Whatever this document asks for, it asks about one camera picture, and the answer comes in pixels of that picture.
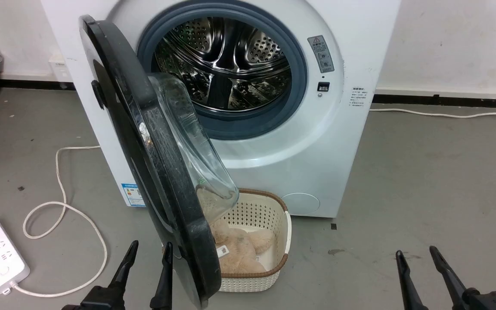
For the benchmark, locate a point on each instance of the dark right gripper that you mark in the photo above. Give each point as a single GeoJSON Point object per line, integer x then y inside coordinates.
{"type": "Point", "coordinates": [489, 301]}

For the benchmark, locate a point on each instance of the cream perforated laundry basket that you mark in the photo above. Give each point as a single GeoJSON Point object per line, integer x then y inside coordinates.
{"type": "Point", "coordinates": [274, 241]}

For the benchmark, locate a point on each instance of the black round washer door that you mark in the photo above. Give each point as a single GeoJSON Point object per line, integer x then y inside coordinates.
{"type": "Point", "coordinates": [144, 142]}

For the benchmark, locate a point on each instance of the round white filter cover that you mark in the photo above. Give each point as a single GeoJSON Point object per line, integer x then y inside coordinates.
{"type": "Point", "coordinates": [302, 203]}

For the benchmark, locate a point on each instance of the stainless steel washer drum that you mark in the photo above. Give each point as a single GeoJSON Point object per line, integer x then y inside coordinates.
{"type": "Point", "coordinates": [226, 64]}

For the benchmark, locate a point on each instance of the grey warning sticker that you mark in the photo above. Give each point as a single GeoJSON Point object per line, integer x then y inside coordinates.
{"type": "Point", "coordinates": [321, 54]}

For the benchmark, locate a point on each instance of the white wall socket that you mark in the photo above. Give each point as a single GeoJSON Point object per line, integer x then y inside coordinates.
{"type": "Point", "coordinates": [60, 69]}

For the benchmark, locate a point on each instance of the grey rubber door gasket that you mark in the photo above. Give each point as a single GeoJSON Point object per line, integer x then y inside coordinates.
{"type": "Point", "coordinates": [297, 86]}

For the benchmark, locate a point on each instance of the small printed text sticker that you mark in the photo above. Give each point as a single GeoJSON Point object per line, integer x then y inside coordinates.
{"type": "Point", "coordinates": [360, 97]}

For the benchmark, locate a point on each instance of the beige plush toy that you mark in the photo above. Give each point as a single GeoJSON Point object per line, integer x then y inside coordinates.
{"type": "Point", "coordinates": [241, 249]}

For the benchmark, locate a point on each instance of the white front-load washing machine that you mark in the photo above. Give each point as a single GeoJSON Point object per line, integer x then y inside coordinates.
{"type": "Point", "coordinates": [325, 142]}

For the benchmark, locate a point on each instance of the blue energy label sticker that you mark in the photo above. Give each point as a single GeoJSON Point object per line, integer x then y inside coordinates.
{"type": "Point", "coordinates": [131, 196]}

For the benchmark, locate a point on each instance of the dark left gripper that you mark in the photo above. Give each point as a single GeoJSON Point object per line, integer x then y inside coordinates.
{"type": "Point", "coordinates": [99, 299]}

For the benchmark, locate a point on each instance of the black door latch socket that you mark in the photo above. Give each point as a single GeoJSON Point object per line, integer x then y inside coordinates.
{"type": "Point", "coordinates": [323, 86]}

